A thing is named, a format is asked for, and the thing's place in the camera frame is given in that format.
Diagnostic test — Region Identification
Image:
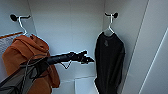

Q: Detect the white wardrobe door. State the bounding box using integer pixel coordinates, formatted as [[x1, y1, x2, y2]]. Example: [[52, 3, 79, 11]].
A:
[[137, 0, 168, 94]]

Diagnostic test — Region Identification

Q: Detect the black sweatshirt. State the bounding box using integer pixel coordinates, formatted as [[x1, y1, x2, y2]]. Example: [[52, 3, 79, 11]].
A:
[[94, 31, 127, 94]]

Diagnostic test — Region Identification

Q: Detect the white wardrobe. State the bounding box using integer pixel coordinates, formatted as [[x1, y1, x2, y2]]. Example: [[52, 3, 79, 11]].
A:
[[0, 0, 151, 94]]

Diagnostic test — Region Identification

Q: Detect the white wardrobe shelf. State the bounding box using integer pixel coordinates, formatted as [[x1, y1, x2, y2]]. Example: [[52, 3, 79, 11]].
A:
[[74, 75, 100, 94]]

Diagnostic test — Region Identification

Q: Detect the orange hooded sweatshirt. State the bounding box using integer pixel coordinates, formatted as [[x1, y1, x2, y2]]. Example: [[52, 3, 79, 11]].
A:
[[2, 34, 61, 94]]

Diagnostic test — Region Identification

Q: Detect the orange and white label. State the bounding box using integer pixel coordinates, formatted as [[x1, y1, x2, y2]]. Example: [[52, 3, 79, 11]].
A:
[[0, 30, 25, 48]]

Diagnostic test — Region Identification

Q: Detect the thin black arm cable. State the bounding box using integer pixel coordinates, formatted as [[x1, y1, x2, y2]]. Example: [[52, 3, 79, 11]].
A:
[[19, 54, 73, 94]]

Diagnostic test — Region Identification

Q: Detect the black wall hook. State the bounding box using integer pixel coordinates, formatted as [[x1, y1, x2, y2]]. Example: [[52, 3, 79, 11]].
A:
[[9, 13, 32, 23], [104, 12, 119, 19]]

